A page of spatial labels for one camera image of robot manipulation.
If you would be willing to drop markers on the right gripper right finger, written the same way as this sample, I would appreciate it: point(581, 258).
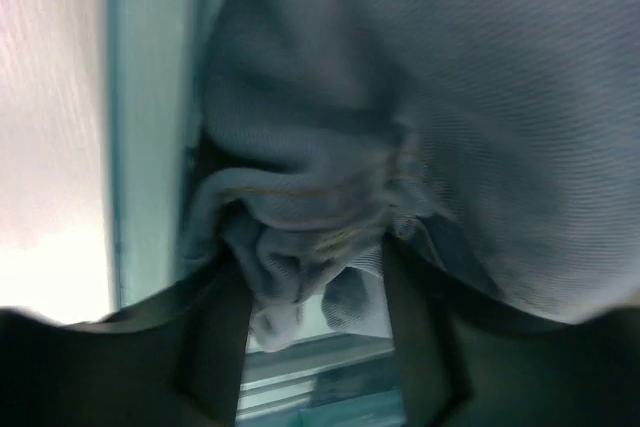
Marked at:
point(465, 359)

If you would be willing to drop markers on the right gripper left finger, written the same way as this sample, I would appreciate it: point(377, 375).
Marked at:
point(125, 362)

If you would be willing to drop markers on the white pleated skirt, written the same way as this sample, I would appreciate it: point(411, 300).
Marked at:
point(526, 113)

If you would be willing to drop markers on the teal plastic bin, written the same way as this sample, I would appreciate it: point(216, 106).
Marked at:
point(154, 48)

